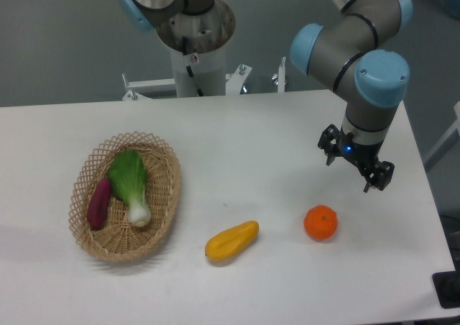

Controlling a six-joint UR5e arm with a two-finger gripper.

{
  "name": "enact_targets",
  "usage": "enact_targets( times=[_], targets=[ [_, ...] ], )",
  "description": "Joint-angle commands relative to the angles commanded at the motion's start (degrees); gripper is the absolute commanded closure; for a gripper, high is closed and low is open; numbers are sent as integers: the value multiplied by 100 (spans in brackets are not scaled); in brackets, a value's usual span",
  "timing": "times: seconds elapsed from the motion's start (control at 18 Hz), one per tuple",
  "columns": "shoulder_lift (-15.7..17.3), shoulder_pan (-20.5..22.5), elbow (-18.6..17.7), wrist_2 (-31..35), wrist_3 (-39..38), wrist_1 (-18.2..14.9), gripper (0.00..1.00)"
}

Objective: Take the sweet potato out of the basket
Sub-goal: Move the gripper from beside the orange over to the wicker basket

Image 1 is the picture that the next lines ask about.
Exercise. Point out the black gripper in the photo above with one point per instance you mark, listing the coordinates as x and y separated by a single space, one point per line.
378 174

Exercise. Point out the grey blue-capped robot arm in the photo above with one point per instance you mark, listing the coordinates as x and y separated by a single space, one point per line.
347 59

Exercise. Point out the woven wicker basket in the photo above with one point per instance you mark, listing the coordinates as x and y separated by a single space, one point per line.
117 240

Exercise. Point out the purple sweet potato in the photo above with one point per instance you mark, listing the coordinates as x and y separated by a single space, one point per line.
99 203

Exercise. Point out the orange tangerine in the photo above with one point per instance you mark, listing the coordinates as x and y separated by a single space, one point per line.
320 222

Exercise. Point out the black device at table edge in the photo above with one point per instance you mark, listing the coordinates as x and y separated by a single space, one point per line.
447 288

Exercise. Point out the green bok choy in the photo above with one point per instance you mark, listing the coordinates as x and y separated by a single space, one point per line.
128 178

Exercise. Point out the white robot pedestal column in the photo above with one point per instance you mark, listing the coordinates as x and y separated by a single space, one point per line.
199 74

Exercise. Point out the white metal base frame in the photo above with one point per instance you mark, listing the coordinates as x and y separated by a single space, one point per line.
235 83

